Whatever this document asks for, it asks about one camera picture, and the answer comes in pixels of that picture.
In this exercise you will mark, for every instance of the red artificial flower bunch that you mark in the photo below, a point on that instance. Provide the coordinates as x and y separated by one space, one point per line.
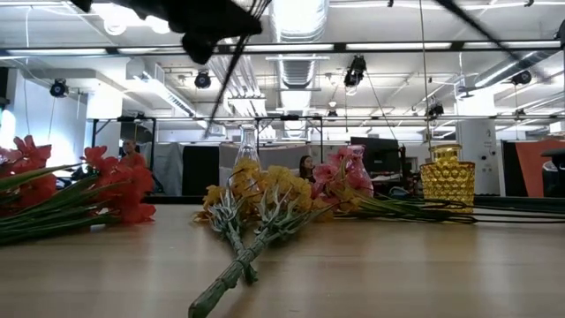
128 194
31 154

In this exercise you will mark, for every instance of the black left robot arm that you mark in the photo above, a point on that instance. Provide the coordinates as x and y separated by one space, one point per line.
132 5

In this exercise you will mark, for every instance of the clear glass vase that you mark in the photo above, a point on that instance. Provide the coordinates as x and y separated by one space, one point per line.
248 146

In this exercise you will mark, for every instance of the pink glass vase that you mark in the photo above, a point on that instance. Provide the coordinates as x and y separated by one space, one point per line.
364 179

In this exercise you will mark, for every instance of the yellow glass vase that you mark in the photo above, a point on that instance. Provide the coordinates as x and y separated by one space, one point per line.
448 185

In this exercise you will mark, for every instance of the black ceiling-hung device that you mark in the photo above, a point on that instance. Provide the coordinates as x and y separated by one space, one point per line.
58 88
436 109
355 70
522 78
202 80

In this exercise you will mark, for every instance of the black partition panel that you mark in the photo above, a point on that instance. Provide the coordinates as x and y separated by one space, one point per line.
201 172

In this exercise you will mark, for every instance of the grey fabric cover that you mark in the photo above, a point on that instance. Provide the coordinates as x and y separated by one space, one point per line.
167 168

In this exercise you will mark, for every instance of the person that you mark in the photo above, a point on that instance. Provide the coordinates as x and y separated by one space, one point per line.
130 152
305 167

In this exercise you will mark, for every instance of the black computer monitor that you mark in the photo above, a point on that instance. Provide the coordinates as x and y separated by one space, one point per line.
384 154

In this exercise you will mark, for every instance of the black overhead light bar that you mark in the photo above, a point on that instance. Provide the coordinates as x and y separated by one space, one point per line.
457 45

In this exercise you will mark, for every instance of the orange partition panel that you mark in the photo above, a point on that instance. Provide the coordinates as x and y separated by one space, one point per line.
529 168

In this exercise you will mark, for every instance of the black office chair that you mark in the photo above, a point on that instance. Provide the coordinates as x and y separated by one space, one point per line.
554 176

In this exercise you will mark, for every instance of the silver ventilation duct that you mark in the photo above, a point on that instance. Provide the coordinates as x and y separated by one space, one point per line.
300 17

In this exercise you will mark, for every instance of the black aluminium table frame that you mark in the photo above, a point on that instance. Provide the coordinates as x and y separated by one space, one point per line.
176 199

